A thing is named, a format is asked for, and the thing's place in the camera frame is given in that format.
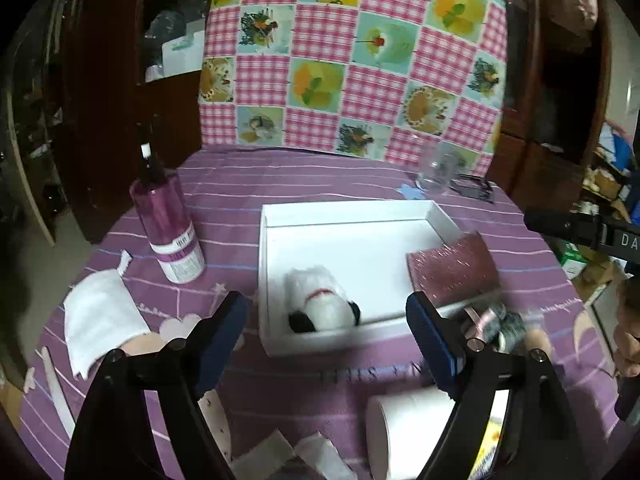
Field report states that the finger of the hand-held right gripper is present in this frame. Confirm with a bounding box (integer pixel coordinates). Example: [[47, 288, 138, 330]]
[[523, 206, 605, 252]]

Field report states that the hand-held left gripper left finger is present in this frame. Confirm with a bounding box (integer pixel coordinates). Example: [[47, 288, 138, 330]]
[[65, 291, 250, 480]]

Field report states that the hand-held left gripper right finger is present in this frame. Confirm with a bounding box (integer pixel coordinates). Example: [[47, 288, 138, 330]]
[[405, 291, 582, 480]]

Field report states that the pink glitter pouch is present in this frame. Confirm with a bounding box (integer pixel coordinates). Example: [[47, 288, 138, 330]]
[[406, 232, 502, 309]]

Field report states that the grey plaid cloth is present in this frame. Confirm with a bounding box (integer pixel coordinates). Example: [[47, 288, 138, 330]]
[[461, 302, 545, 357]]

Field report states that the white and black plush toy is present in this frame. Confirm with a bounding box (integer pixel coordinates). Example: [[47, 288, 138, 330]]
[[284, 266, 363, 336]]

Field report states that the white shallow box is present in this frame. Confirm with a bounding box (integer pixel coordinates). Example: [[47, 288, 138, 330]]
[[257, 200, 463, 359]]

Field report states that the person's right hand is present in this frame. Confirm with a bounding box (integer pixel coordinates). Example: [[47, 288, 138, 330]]
[[613, 279, 640, 377]]

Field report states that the pile of boxes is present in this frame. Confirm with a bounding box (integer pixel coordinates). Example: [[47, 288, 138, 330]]
[[557, 119, 640, 311]]

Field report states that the purple striped tablecloth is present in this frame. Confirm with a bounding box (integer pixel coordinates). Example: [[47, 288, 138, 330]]
[[20, 147, 627, 480]]

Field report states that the dark wooden cabinet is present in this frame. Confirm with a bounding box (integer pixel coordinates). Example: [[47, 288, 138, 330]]
[[59, 0, 222, 244], [487, 0, 615, 217]]

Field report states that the purple spray bottle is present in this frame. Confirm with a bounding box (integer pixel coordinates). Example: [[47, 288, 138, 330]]
[[129, 125, 206, 285]]

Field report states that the white folded cloth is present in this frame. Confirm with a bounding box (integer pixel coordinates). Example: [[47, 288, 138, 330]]
[[63, 250, 152, 380]]

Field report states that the clear drinking glass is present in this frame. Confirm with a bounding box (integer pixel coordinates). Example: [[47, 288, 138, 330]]
[[415, 141, 464, 195]]

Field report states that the white gauze piece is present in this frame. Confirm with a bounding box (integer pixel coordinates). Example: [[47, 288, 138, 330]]
[[234, 429, 359, 480]]

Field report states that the white paper strip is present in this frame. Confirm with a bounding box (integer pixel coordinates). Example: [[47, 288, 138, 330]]
[[41, 346, 77, 438]]

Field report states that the pink patchwork checkered cloth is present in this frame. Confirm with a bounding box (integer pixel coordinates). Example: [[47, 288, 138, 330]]
[[197, 0, 509, 164]]

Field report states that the white carton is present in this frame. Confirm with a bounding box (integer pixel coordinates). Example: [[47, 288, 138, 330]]
[[160, 30, 206, 79]]

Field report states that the beige perforated strap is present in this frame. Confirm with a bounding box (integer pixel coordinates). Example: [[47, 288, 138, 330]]
[[196, 389, 235, 462]]

